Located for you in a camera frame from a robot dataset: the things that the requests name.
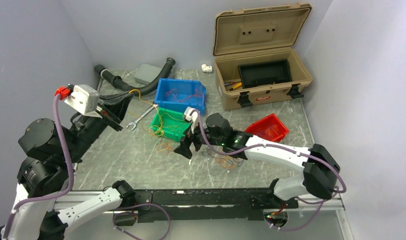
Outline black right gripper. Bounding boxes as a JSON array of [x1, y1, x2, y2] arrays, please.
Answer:
[[174, 118, 225, 160]]

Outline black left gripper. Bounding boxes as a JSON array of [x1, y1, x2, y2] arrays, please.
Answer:
[[63, 90, 136, 162]]

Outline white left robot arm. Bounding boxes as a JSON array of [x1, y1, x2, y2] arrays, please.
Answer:
[[0, 94, 136, 240]]

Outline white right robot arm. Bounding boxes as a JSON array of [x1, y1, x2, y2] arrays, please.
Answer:
[[174, 107, 346, 208]]

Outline white pipe elbow fitting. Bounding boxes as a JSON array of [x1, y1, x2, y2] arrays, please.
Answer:
[[201, 64, 213, 73]]

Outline green plastic bin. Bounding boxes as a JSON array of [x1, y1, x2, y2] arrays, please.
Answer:
[[150, 107, 190, 142]]

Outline silver open-end wrench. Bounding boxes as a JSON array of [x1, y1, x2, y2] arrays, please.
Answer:
[[126, 104, 158, 131]]

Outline grey flat block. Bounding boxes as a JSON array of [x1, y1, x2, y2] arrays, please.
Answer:
[[134, 63, 172, 86]]

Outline blue plastic bin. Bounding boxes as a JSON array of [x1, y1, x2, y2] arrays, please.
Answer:
[[154, 78, 206, 115]]

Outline red plastic bin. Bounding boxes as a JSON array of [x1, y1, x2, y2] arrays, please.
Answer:
[[245, 113, 289, 142]]

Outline black toolbox tray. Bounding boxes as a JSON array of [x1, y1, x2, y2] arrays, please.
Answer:
[[238, 59, 292, 89]]

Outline tan plastic toolbox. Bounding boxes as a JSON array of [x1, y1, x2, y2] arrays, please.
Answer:
[[213, 3, 312, 111]]

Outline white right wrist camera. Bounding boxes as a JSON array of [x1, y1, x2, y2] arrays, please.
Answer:
[[183, 106, 199, 129]]

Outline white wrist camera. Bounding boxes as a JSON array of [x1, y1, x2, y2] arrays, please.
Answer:
[[55, 84, 102, 118], [183, 106, 199, 129]]

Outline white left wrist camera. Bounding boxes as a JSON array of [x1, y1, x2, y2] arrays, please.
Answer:
[[55, 84, 102, 118]]

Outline black corrugated hose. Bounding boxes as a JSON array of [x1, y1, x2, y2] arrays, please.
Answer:
[[94, 57, 177, 97]]

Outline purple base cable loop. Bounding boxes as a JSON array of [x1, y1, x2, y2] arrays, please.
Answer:
[[112, 200, 171, 240]]

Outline yellow handled screwdriver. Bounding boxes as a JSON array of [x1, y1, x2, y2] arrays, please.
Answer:
[[224, 81, 242, 91]]

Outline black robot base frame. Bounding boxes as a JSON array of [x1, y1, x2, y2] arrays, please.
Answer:
[[115, 187, 298, 223]]

